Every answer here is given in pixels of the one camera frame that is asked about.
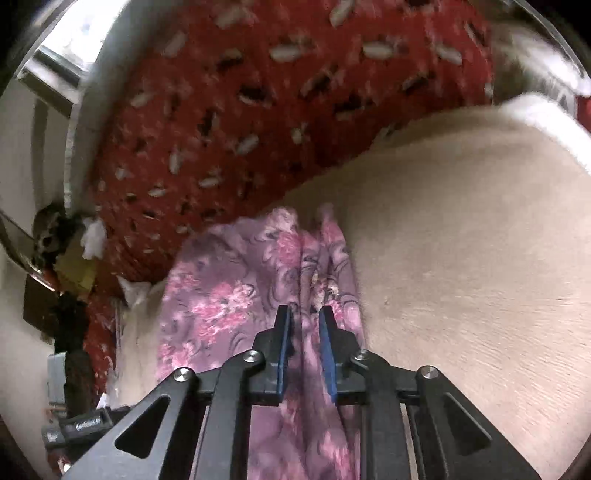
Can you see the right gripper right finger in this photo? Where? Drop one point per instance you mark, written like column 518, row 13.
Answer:
column 414, row 424

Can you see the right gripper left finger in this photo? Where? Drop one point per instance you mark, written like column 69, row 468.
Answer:
column 195, row 425

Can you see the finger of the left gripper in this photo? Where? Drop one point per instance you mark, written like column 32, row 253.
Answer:
column 83, row 429

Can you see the purple floral garment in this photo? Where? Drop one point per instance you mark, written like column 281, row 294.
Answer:
column 225, row 287

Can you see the yellow box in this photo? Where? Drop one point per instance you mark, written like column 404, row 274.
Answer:
column 74, row 273

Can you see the white plastic bag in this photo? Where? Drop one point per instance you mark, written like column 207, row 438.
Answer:
column 93, row 238

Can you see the beige fleece blanket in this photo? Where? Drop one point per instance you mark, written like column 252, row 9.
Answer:
column 469, row 237

